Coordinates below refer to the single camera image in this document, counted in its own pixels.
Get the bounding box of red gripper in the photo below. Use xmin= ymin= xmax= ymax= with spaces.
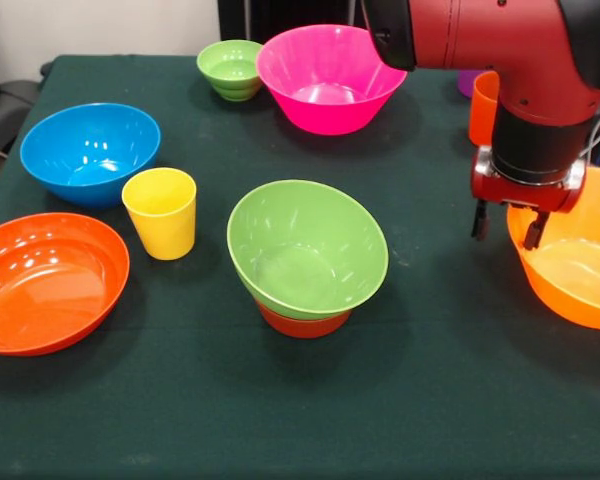
xmin=469 ymin=146 xmax=588 ymax=251

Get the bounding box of large yellow-orange bowl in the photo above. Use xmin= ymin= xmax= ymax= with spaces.
xmin=506 ymin=167 xmax=600 ymax=331

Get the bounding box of large green bowl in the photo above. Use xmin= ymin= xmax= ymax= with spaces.
xmin=226 ymin=179 xmax=390 ymax=322

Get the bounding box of small orange bowl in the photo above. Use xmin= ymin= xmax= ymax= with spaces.
xmin=254 ymin=298 xmax=352 ymax=340

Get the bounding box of small green ribbed bowl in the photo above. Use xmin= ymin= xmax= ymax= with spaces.
xmin=196 ymin=39 xmax=264 ymax=103

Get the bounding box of orange cup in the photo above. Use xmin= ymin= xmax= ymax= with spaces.
xmin=468 ymin=71 xmax=502 ymax=148

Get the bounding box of purple cup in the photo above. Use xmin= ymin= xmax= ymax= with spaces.
xmin=456 ymin=69 xmax=480 ymax=98

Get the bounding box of large pink bowl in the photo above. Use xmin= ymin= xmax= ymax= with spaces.
xmin=255 ymin=23 xmax=409 ymax=137

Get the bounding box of dark green tablecloth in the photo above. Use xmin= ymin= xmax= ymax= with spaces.
xmin=0 ymin=53 xmax=600 ymax=480

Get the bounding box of yellow cup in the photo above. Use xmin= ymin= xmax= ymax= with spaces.
xmin=121 ymin=167 xmax=198 ymax=262

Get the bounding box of blue bowl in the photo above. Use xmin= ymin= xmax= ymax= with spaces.
xmin=19 ymin=103 xmax=162 ymax=211

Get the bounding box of wide shallow orange bowl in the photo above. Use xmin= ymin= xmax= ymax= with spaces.
xmin=0 ymin=212 xmax=131 ymax=358

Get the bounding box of dark grey chair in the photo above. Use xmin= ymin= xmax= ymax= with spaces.
xmin=0 ymin=78 xmax=42 ymax=156

